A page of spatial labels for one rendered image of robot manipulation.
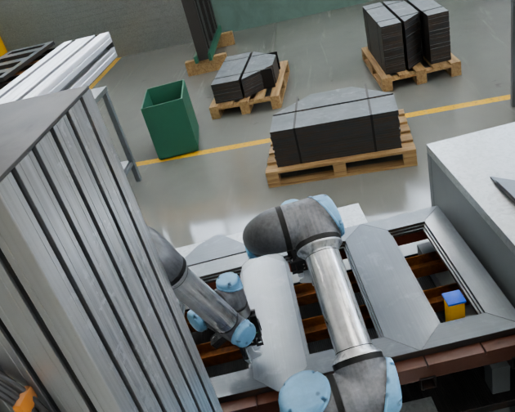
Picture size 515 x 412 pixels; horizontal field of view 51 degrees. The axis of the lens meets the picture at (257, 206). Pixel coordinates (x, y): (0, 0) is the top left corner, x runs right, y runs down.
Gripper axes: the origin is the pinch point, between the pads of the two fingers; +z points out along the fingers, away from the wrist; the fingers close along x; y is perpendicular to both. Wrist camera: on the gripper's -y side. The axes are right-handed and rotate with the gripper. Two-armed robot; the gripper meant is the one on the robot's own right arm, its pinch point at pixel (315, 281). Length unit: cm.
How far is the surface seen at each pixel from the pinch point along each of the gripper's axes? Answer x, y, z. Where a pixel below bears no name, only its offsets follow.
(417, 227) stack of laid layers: -26, -48, 8
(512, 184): -5, -76, -17
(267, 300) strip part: -3.4, 18.7, 6.0
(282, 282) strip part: -11.6, 11.8, 6.0
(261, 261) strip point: -27.9, 18.1, 6.2
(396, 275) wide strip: 1.0, -29.6, 5.8
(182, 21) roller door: -824, 79, 63
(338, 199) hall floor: -196, -42, 93
